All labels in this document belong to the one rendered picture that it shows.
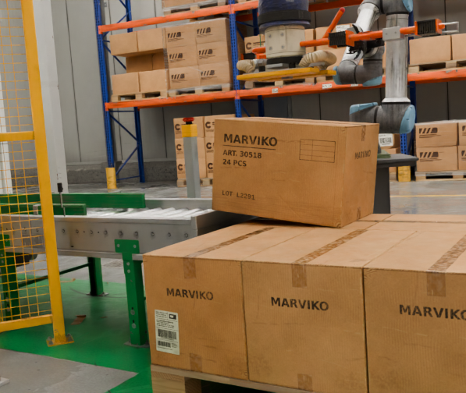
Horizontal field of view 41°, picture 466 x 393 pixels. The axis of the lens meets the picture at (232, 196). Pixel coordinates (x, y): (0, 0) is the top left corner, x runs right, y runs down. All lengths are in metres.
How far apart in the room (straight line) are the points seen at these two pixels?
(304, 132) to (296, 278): 0.78
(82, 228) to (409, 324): 1.72
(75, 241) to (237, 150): 0.93
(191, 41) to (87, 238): 8.33
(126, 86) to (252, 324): 10.00
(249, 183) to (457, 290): 1.16
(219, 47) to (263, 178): 8.32
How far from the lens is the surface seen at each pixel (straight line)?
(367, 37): 2.61
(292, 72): 2.59
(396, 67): 3.44
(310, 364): 1.99
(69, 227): 3.09
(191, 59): 11.09
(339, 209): 2.49
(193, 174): 3.59
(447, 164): 9.78
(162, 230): 2.73
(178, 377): 2.27
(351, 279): 1.85
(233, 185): 2.69
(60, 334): 3.16
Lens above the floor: 0.95
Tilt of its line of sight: 6 degrees down
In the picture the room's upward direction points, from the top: 4 degrees counter-clockwise
